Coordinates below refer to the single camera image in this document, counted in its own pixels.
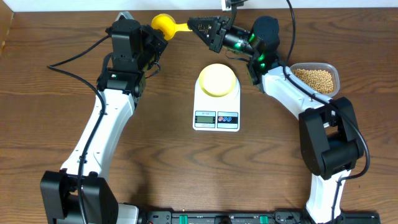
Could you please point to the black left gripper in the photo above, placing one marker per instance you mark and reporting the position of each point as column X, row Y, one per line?
column 158, row 43

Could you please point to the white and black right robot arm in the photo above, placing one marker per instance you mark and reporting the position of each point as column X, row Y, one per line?
column 330, row 140

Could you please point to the clear plastic container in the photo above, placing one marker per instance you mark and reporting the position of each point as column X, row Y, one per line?
column 321, row 66

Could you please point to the pale yellow bowl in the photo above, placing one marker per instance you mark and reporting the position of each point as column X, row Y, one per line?
column 217, row 80

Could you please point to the soybeans in container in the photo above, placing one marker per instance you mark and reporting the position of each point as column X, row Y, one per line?
column 319, row 80

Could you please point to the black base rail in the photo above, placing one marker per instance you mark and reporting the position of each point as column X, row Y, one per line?
column 165, row 217

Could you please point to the white digital kitchen scale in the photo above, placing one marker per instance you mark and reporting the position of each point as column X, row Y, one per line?
column 212, row 113

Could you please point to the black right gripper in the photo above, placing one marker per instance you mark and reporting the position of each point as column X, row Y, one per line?
column 216, row 23

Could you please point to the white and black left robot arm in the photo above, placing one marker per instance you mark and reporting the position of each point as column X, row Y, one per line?
column 79, row 191

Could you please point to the yellow plastic measuring scoop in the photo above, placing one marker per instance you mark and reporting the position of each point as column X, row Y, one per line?
column 167, row 25

